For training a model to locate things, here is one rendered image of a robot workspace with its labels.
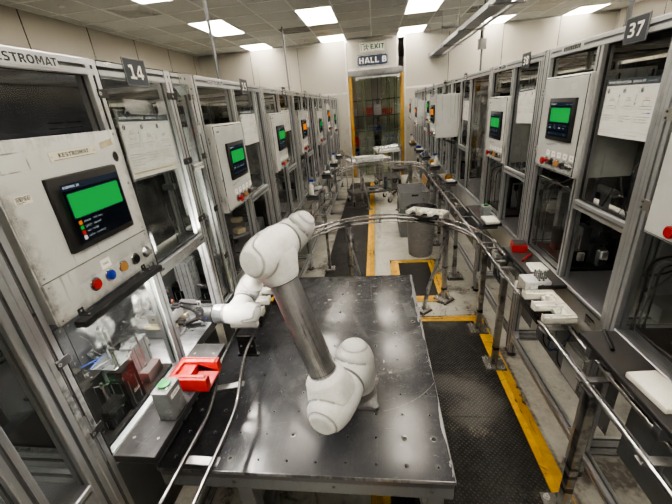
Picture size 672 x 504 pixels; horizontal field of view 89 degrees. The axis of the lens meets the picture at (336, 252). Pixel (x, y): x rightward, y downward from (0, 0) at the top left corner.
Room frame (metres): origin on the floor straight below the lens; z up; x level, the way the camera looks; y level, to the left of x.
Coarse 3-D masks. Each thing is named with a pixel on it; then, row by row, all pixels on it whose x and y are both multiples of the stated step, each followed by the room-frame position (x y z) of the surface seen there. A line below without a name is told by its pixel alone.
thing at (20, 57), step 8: (0, 48) 0.92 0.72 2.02; (0, 56) 0.91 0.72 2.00; (8, 56) 0.93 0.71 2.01; (16, 56) 0.95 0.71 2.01; (24, 56) 0.97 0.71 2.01; (32, 56) 1.00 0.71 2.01; (40, 56) 1.02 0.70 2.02; (48, 56) 1.04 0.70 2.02; (24, 64) 0.97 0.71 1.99; (32, 64) 0.99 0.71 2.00; (40, 64) 1.01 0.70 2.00; (48, 64) 1.04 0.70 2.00; (56, 64) 1.06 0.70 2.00; (200, 128) 1.78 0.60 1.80
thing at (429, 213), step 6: (408, 210) 3.13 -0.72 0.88; (414, 210) 3.17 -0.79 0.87; (420, 210) 3.09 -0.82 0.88; (426, 210) 3.14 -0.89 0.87; (432, 210) 3.06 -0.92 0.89; (438, 210) 3.03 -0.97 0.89; (444, 210) 3.04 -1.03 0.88; (414, 216) 3.10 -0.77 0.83; (420, 216) 3.07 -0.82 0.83; (426, 216) 3.05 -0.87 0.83; (432, 216) 3.04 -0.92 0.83; (438, 216) 3.05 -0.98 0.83; (444, 216) 2.94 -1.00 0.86; (432, 222) 2.98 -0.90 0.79
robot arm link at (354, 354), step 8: (344, 344) 1.14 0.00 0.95; (352, 344) 1.13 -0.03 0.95; (360, 344) 1.13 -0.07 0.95; (336, 352) 1.14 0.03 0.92; (344, 352) 1.10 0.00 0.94; (352, 352) 1.09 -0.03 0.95; (360, 352) 1.09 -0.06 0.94; (368, 352) 1.11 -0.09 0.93; (336, 360) 1.11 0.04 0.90; (344, 360) 1.08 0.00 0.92; (352, 360) 1.07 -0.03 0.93; (360, 360) 1.07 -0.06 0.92; (368, 360) 1.09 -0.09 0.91; (352, 368) 1.05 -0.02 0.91; (360, 368) 1.05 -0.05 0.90; (368, 368) 1.07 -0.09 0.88; (360, 376) 1.03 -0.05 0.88; (368, 376) 1.06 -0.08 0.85; (368, 384) 1.06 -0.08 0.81; (368, 392) 1.08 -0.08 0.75
